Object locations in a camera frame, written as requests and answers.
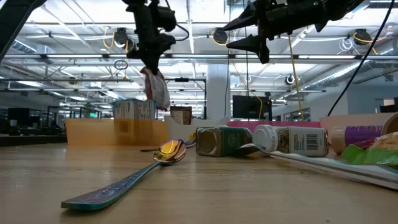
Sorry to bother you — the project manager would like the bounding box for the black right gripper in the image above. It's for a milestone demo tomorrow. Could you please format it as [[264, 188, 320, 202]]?
[[223, 0, 326, 65]]

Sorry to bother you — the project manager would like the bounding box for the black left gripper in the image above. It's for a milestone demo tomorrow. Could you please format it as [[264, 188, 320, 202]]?
[[121, 0, 178, 76]]

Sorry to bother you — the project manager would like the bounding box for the red white ramen packet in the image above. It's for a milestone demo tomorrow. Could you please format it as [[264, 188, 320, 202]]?
[[139, 66, 172, 111]]

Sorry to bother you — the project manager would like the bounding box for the brown orange snack packet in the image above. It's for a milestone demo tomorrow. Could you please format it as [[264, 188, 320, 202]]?
[[169, 105, 193, 126]]

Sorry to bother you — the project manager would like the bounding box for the purple yellow small spoon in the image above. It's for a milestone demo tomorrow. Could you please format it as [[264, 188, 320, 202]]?
[[139, 139, 197, 153]]

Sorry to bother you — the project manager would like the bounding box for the green-lid spice jar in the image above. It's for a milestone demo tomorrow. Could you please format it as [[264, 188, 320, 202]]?
[[195, 124, 254, 157]]

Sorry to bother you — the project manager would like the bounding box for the white-lid spice jar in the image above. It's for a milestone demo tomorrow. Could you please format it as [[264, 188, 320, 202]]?
[[252, 124, 330, 157]]

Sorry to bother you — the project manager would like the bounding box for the white plastic bin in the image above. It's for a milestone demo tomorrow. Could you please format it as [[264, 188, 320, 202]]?
[[164, 115, 231, 142]]

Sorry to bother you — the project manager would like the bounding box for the black monitor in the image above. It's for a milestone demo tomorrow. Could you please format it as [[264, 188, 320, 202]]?
[[232, 95, 273, 121]]

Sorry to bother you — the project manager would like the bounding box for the translucent orange tray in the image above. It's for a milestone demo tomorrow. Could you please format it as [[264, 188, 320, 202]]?
[[65, 118, 169, 147]]

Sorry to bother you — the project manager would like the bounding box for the red plastic tray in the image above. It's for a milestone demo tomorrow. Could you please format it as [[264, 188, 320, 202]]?
[[228, 121, 322, 132]]

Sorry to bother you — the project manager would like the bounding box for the purple-label spice jar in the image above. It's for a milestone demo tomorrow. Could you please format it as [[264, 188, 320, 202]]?
[[330, 125, 383, 155]]

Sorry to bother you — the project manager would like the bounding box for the green chili ramen packet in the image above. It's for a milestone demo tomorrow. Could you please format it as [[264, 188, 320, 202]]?
[[340, 131, 398, 166]]

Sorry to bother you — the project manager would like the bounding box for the black hanging cable reel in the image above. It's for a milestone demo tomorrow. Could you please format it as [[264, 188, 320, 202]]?
[[211, 27, 230, 47], [353, 27, 373, 47], [112, 27, 135, 54]]

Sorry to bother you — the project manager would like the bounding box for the black background rig frame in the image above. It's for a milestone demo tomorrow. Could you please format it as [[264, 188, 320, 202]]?
[[161, 77, 208, 121]]

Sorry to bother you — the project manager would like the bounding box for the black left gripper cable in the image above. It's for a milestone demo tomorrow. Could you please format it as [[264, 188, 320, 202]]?
[[174, 22, 190, 42]]

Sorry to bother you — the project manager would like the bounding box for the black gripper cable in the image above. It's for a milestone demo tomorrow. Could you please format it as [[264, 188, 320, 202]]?
[[326, 0, 396, 118], [174, 22, 190, 42]]

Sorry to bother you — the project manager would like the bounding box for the yellow cable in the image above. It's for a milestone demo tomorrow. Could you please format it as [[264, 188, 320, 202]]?
[[285, 30, 305, 123]]

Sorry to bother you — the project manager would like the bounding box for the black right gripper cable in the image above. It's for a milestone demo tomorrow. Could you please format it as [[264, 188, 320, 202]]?
[[326, 0, 396, 118]]

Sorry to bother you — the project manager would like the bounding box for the gold iridescent spoon teal handle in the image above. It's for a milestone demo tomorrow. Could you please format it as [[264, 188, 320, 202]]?
[[60, 139, 188, 211]]

